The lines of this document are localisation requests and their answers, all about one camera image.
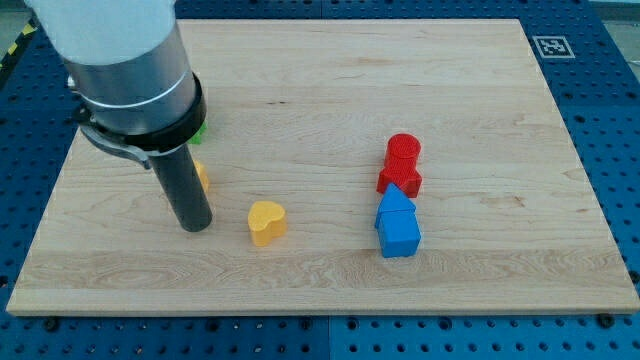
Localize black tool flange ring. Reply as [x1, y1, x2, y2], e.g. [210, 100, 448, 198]
[73, 73, 206, 169]

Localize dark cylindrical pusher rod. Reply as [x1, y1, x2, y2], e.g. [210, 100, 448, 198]
[149, 144, 213, 232]

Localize yellow hexagon block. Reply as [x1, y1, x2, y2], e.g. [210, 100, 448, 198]
[193, 160, 210, 193]

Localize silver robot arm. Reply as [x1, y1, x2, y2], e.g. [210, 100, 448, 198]
[26, 0, 212, 232]

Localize green star block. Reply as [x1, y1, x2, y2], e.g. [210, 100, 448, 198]
[188, 122, 208, 145]

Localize yellow heart block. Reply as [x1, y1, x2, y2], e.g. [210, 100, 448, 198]
[247, 201, 288, 247]

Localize wooden board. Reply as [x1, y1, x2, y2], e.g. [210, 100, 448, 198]
[7, 19, 639, 317]

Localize blue triangle block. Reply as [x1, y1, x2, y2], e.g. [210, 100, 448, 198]
[374, 183, 416, 228]

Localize red cylinder block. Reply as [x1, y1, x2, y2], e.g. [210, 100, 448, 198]
[384, 133, 421, 169]

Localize blue cube block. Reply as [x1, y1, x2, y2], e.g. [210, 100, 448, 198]
[376, 211, 421, 258]

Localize fiducial marker tag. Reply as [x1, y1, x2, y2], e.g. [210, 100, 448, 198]
[533, 35, 575, 59]

